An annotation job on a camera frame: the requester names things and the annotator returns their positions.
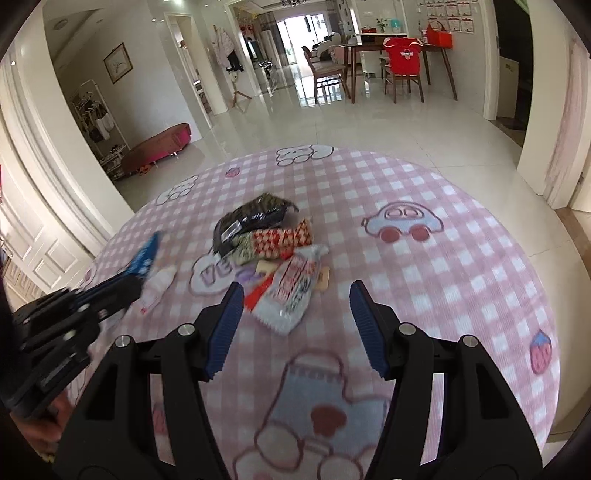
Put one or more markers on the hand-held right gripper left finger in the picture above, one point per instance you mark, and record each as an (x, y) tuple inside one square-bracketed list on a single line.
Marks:
[(224, 332)]

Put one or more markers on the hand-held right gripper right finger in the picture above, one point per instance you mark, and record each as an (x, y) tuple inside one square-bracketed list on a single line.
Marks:
[(369, 332)]

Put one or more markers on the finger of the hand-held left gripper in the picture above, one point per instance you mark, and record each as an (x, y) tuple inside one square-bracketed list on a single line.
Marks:
[(145, 256), (120, 295)]

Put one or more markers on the small white packet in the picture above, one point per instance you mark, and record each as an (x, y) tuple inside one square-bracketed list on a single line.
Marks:
[(157, 288)]

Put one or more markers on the orange red wrapper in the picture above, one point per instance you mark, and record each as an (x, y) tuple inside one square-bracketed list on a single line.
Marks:
[(258, 291)]

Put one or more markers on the tan paper card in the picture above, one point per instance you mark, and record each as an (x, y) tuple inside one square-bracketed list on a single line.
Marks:
[(323, 279)]

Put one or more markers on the white wrapper red label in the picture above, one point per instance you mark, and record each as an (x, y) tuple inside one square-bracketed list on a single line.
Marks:
[(291, 290)]

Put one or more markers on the red white checked wrapper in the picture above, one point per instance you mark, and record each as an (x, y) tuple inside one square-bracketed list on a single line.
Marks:
[(281, 240)]

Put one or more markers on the dark patterned wrapper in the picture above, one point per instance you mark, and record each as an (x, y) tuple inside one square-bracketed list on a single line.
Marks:
[(249, 217)]

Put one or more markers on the pink checked tablecloth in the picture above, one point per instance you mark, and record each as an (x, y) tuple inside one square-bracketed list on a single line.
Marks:
[(415, 286)]

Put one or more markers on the orange slippers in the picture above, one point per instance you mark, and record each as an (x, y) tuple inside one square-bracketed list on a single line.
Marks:
[(143, 170)]

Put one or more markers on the pink bench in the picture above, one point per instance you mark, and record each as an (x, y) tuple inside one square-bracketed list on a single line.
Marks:
[(157, 147)]

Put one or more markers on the white metal rack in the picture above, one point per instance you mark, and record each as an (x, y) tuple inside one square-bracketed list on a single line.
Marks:
[(99, 124)]

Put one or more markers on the framed ink painting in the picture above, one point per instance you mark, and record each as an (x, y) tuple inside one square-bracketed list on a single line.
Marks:
[(115, 62)]

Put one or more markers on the wooden coat rack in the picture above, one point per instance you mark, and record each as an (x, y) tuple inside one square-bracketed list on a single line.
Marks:
[(233, 60)]

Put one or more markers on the wooden dining chair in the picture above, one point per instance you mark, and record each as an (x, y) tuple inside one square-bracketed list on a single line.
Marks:
[(404, 83), (323, 71)]

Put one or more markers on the white sideboard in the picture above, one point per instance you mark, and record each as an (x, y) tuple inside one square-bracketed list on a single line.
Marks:
[(369, 57)]

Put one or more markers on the light sofa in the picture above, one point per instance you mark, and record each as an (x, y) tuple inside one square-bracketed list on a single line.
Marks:
[(325, 44)]

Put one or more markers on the red shirt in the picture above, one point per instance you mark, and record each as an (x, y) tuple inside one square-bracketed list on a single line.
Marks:
[(402, 55)]

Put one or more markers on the white cabinet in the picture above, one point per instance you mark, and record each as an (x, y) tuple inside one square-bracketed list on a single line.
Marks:
[(508, 87)]

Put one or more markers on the wooden dining table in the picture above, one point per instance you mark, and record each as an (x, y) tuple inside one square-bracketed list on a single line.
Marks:
[(360, 46)]

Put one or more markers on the small black chandelier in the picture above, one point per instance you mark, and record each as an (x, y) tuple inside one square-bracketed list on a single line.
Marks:
[(292, 2)]

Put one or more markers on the pink door curtain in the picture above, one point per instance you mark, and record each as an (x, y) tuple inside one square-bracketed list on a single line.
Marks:
[(568, 115)]

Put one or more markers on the red bag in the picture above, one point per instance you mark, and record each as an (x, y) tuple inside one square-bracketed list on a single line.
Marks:
[(438, 36)]

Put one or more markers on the teal humidifier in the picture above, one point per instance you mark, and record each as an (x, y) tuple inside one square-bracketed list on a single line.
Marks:
[(394, 24)]

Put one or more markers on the small potted plant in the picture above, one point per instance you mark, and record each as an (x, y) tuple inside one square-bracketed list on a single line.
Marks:
[(381, 22)]

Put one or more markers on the group of wall certificates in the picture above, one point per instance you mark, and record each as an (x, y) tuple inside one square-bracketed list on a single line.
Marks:
[(448, 14)]

